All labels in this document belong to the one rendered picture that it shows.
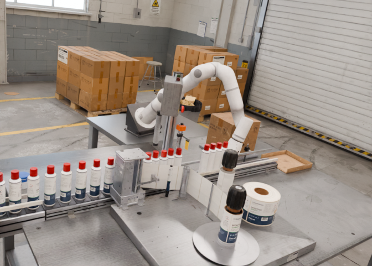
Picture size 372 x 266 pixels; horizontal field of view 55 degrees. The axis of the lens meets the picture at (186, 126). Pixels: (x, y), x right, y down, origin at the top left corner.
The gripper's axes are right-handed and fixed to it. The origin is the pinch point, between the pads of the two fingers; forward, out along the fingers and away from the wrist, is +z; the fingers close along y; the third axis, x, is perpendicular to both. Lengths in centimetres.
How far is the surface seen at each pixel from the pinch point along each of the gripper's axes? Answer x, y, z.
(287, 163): 64, 2, -12
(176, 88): -64, 0, -30
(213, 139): 15.6, -33.8, -5.3
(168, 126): -47.0, -13.6, -6.9
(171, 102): -62, -1, -23
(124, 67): 92, -336, -17
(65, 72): 39, -406, 30
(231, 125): 10.1, -19.3, -21.1
